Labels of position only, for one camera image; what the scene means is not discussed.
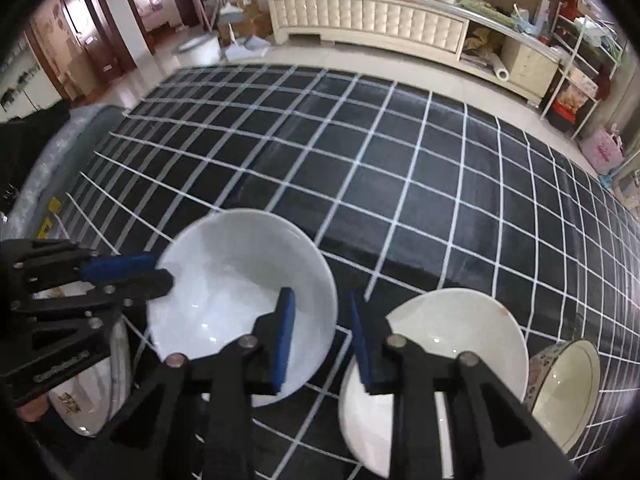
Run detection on brown wooden door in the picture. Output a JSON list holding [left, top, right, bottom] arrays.
[[25, 0, 136, 103]]

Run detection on white mop bucket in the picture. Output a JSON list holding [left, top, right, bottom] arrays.
[[177, 32, 221, 66]]

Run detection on person's left hand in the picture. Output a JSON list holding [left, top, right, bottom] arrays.
[[17, 392, 56, 426]]

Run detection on black cloth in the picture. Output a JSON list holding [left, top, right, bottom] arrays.
[[0, 100, 71, 201]]

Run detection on cream tufted tv cabinet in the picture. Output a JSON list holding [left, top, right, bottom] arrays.
[[267, 0, 561, 106]]

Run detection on white shelf rack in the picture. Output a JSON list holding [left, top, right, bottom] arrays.
[[540, 5, 626, 141]]

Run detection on green patterned bowl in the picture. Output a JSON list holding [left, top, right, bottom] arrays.
[[525, 339, 602, 456]]

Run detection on white bowl with pink pattern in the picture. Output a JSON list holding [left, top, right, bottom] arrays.
[[338, 287, 530, 478]]

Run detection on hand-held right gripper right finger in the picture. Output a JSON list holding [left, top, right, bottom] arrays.
[[348, 291, 583, 480]]

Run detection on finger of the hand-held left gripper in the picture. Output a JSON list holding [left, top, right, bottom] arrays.
[[0, 239, 161, 292], [10, 269, 175, 315]]

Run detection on white paper roll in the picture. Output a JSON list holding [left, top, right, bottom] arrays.
[[487, 55, 510, 82]]

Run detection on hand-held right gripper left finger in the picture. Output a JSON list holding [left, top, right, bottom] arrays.
[[75, 287, 297, 480]]

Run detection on small plate with dark floral print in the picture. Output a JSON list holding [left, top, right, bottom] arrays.
[[47, 280, 138, 438]]

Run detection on pink bag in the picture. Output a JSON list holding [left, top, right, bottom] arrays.
[[580, 125, 626, 176]]

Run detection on cardboard boxes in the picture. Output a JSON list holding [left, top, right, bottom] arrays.
[[220, 0, 273, 46]]

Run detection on grey embroidered chair cover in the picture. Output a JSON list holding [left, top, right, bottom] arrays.
[[0, 105, 126, 241]]

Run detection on black grid tablecloth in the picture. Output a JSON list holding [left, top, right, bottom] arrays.
[[30, 62, 640, 480]]

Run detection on white dustpan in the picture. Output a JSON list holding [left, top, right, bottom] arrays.
[[225, 35, 271, 61]]

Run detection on white bowl with flower print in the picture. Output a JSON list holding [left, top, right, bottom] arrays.
[[146, 209, 337, 408]]

